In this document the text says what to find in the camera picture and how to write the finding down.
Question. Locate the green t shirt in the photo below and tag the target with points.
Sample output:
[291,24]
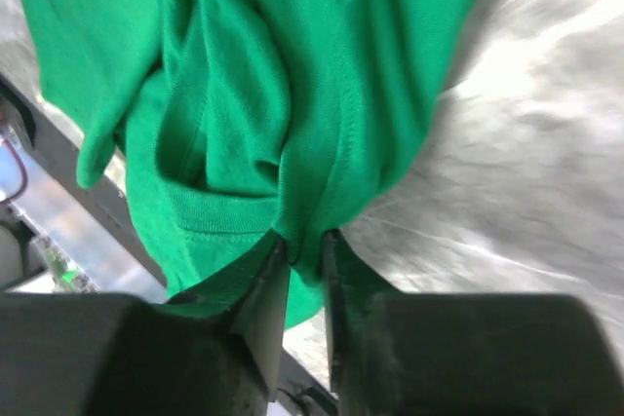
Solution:
[238,117]

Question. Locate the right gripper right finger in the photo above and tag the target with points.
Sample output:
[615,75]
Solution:
[398,353]

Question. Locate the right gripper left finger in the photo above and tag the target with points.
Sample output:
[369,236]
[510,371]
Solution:
[115,354]

